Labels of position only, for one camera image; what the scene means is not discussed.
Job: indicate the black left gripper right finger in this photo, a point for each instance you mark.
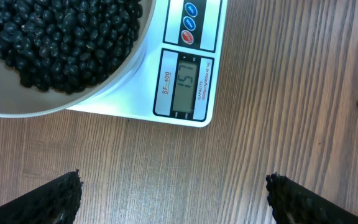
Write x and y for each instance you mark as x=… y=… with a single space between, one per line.
x=292 y=203

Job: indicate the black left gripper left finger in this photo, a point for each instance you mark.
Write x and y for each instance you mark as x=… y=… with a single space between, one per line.
x=57 y=201

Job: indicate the white bowl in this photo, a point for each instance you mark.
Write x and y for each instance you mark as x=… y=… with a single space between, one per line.
x=17 y=101

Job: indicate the black beans in bowl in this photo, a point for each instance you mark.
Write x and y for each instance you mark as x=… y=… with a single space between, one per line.
x=67 y=45

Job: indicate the white digital kitchen scale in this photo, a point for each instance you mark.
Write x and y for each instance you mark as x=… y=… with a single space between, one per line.
x=173 y=78

